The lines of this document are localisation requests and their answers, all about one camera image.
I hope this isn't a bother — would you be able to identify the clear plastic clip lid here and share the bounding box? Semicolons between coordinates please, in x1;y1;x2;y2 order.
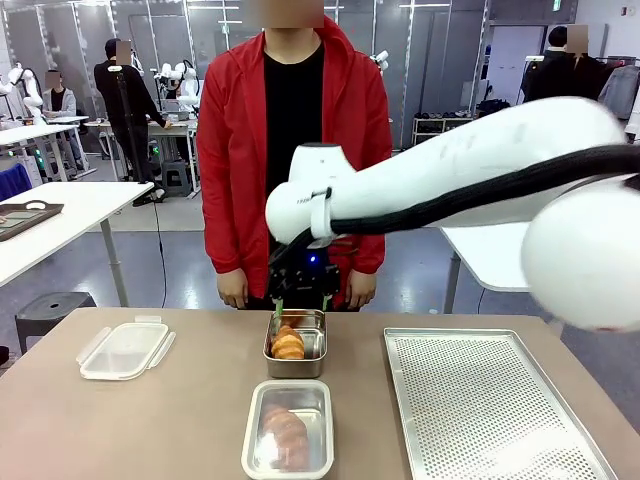
75;314;177;382
240;379;335;477

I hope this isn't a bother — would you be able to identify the white side table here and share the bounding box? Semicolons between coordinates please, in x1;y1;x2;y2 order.
0;180;155;307

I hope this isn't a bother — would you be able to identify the person in black clothes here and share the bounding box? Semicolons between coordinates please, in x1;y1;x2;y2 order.
93;38;170;206

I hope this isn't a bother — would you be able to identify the person in grey jacket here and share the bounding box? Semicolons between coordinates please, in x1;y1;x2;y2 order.
41;69;84;174

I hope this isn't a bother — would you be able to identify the white shoe rack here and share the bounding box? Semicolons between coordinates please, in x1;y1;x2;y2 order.
412;115;476;149

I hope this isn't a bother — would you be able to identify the dark brown serving tray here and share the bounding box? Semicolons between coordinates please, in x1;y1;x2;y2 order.
0;199;65;243

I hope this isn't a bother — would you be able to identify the hanging grey jacket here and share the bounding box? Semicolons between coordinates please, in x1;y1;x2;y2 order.
597;63;640;122

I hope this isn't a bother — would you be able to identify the rectangular stainless steel container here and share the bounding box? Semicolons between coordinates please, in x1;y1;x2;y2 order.
262;308;328;380
240;379;335;480

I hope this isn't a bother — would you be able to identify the person in red jacket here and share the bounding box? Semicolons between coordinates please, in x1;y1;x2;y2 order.
195;13;394;311

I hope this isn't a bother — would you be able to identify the black round-hole stool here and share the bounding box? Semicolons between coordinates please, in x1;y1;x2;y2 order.
14;291;98;355

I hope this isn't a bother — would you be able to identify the black floor cable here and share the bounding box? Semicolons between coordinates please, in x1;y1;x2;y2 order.
148;197;169;307

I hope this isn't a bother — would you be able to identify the person's left forearm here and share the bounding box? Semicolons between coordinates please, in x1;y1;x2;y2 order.
344;232;387;276

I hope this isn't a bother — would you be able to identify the white cable strap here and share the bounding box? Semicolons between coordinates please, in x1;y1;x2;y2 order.
308;186;335;250

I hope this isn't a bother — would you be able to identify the black camera tripod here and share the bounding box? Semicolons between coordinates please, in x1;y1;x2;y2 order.
110;64;147;184

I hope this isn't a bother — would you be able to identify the perforated metal baking tray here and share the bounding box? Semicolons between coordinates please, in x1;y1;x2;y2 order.
383;327;619;480

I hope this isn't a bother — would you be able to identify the person's right forearm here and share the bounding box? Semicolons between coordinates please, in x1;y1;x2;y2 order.
196;164;251;276

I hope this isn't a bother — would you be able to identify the white background desk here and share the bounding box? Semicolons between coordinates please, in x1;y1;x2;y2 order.
0;115;90;182

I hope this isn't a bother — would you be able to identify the black braided cable bundle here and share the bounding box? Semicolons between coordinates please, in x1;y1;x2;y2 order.
272;143;640;262

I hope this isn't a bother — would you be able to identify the person's left hand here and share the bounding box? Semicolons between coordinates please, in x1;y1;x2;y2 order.
347;270;378;312

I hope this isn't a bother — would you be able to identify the person in black coat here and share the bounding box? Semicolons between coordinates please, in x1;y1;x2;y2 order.
521;24;609;104

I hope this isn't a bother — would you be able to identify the blue chair back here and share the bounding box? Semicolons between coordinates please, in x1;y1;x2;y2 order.
0;162;34;204

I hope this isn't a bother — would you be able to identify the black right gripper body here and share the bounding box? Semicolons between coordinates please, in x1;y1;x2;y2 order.
266;245;343;300

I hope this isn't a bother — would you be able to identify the person's right hand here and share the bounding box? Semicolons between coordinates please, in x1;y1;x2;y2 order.
217;270;250;310

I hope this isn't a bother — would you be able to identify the grey plastic step stool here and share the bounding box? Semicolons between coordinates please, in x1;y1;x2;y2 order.
160;160;194;198

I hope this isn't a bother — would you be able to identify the white background workbench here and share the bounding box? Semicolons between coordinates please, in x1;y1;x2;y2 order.
83;110;201;197

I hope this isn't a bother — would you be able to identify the white table with rounded corner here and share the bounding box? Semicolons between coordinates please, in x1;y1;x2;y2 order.
439;221;534;315

